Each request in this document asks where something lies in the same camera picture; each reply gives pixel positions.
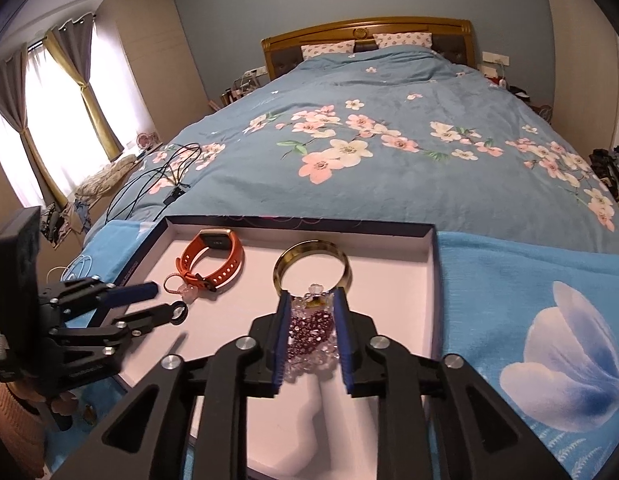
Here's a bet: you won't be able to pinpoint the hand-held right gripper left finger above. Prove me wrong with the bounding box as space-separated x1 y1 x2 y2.
60 292 293 480

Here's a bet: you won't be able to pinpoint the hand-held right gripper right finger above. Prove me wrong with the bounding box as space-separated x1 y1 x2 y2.
332 287 573 480

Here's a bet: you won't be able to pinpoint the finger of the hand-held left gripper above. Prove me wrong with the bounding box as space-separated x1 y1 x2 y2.
47 301 189 356
37 277 159 321

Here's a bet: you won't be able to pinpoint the purple bead bracelet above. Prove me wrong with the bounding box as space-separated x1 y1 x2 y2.
288 307 336 363

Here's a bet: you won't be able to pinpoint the clear crystal bead bracelet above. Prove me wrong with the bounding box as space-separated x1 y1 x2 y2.
284 282 340 383

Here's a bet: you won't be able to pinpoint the pink cord charm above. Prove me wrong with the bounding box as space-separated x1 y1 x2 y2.
164 274 199 306

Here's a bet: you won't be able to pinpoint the dark blue shallow box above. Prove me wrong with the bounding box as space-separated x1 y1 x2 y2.
112 215 443 480

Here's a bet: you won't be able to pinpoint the amber bangle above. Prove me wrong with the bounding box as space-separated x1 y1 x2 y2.
273 240 351 301

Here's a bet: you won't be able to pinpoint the orange smart band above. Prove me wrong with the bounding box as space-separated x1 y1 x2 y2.
177 228 244 295

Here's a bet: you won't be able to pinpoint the person's left forearm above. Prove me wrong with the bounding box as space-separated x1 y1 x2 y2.
0 375 55 478

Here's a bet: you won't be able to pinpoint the person's left hand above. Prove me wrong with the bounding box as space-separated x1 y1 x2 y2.
50 387 83 418

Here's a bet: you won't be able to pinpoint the cluttered mixed clothes heap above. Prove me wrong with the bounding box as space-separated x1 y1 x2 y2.
40 200 90 246

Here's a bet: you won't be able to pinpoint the light clothes on windowsill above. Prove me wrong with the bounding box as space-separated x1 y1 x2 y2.
72 155 140 198

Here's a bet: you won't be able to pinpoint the sheer white curtain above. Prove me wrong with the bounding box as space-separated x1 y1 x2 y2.
0 30 155 206

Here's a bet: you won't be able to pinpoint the group of cosmetic bottles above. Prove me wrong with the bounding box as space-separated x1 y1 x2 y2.
220 72 263 106

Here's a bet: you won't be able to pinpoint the yellow and grey curtain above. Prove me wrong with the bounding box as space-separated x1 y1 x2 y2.
44 15 125 161

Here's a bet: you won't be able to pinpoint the wooden bed with floral duvet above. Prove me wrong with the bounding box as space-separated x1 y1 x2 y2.
82 45 619 241

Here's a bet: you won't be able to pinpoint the dotted white pillow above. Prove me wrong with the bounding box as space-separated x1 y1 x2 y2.
373 31 434 50
300 40 356 59

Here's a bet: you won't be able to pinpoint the wooden bed headboard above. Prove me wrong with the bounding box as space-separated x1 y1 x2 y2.
261 18 477 81

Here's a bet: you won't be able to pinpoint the pile of dark clothes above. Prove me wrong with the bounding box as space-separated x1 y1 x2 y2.
587 146 619 196

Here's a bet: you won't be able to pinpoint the beige wardrobe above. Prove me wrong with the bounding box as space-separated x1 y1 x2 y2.
537 0 619 146

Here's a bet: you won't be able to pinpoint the white cable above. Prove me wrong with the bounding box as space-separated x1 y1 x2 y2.
47 252 95 286

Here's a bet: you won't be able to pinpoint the black cable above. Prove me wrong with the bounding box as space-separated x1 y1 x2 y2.
106 142 203 223

